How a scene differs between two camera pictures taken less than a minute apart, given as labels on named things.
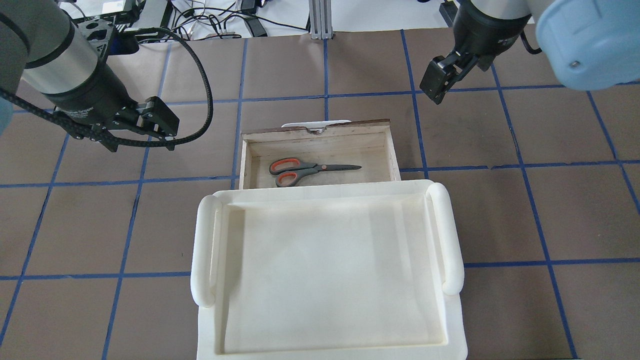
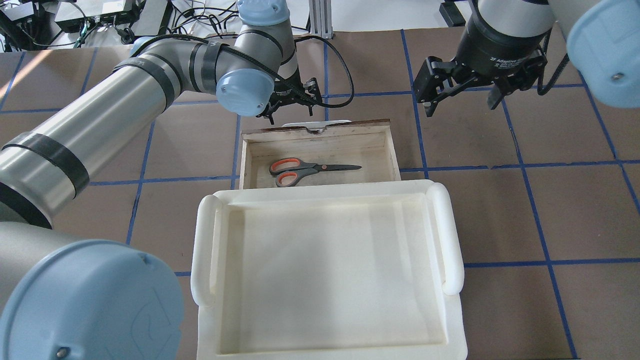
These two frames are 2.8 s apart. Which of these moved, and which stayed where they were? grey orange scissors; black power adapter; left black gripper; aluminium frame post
Moved: left black gripper
Stayed: aluminium frame post; black power adapter; grey orange scissors
